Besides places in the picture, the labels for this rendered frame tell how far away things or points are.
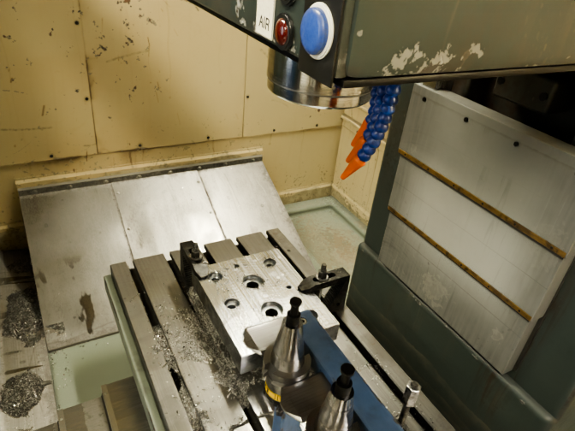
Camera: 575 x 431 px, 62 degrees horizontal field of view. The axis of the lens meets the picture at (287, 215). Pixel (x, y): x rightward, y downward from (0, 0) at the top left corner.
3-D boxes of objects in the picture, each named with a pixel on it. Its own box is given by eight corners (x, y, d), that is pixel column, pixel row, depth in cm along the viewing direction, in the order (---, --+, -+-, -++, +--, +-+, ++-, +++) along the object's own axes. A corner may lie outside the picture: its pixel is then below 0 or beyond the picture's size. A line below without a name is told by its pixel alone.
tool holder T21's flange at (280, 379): (317, 377, 63) (320, 365, 62) (281, 398, 60) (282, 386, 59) (289, 346, 67) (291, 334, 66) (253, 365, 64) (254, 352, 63)
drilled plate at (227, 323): (240, 374, 94) (241, 357, 92) (192, 285, 115) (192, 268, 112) (336, 339, 105) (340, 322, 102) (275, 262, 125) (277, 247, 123)
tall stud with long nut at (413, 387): (398, 435, 91) (414, 392, 84) (388, 423, 93) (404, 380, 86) (409, 429, 92) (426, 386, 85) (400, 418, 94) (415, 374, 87)
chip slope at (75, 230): (56, 401, 121) (38, 327, 107) (32, 252, 169) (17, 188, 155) (343, 306, 161) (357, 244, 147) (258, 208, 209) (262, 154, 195)
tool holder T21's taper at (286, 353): (311, 363, 62) (317, 326, 59) (283, 378, 60) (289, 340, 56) (290, 340, 65) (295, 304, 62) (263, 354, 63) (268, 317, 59)
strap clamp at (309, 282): (298, 323, 113) (305, 274, 105) (292, 314, 116) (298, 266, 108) (343, 308, 119) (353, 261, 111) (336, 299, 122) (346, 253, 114)
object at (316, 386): (293, 428, 56) (293, 424, 56) (272, 393, 60) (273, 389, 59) (341, 406, 59) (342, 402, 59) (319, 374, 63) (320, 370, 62)
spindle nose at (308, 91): (394, 100, 70) (414, 14, 64) (317, 118, 61) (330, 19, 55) (321, 71, 80) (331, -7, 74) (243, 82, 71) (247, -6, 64)
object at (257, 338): (253, 360, 64) (253, 356, 63) (237, 333, 68) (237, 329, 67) (298, 344, 67) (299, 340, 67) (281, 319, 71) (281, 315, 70)
